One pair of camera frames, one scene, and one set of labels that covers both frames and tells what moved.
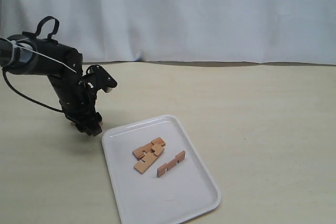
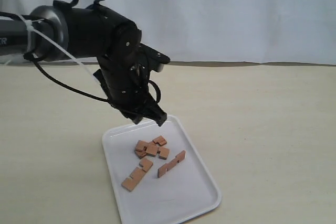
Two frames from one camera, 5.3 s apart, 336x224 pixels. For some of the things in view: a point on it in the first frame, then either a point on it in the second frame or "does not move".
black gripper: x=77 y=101 → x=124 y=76
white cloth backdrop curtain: x=276 y=18 does not move
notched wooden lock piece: x=147 y=154 → x=137 y=174
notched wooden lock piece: x=162 y=169 does not move
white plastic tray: x=157 y=176 does not move
